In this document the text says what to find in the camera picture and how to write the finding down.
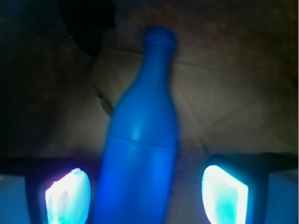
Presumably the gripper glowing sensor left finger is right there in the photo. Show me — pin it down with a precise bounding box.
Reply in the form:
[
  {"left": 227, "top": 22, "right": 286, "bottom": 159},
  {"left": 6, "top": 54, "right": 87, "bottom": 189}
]
[{"left": 0, "top": 158, "right": 91, "bottom": 224}]

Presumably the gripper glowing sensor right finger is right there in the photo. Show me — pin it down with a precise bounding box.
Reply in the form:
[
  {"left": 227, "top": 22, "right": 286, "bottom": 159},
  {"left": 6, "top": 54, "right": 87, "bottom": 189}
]
[{"left": 201, "top": 153, "right": 299, "bottom": 224}]

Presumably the blue plastic bottle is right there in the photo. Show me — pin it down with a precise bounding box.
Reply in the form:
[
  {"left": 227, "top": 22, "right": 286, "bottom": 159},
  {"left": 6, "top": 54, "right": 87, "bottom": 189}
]
[{"left": 91, "top": 27, "right": 178, "bottom": 224}]

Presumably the brown paper bag bin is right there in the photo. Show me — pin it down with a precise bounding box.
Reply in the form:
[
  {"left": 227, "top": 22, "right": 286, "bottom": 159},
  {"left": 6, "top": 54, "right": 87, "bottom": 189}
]
[{"left": 0, "top": 0, "right": 299, "bottom": 224}]

